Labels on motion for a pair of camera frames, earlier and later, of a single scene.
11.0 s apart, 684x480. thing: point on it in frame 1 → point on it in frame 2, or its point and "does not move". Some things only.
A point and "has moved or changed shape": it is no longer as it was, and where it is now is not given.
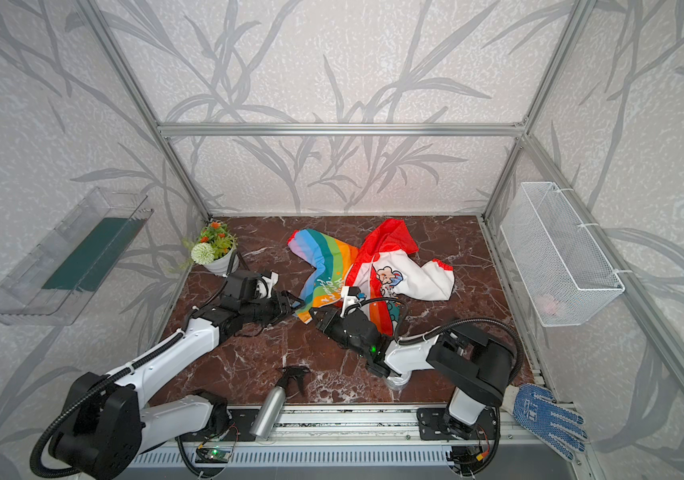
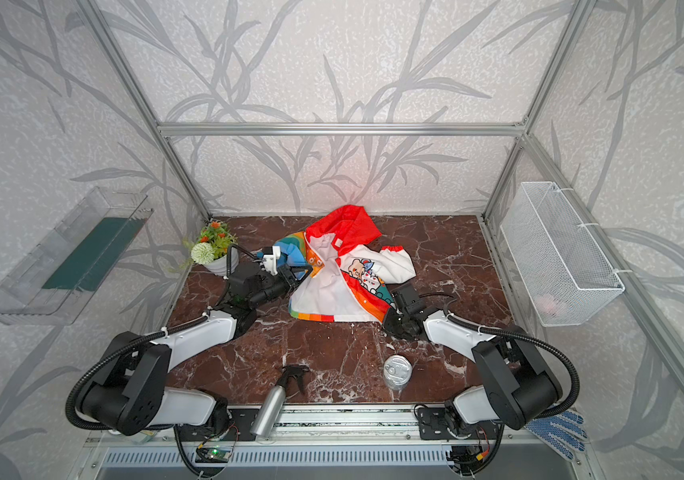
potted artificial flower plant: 217,250 does not move
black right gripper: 330,321 → 402,298
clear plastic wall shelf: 51,284 does not move
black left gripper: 282,305 → 293,275
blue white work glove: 537,411 does not move
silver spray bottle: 274,398 does not move
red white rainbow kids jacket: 387,265 has moved or changed shape
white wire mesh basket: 563,270 does not move
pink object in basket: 547,304 does not move
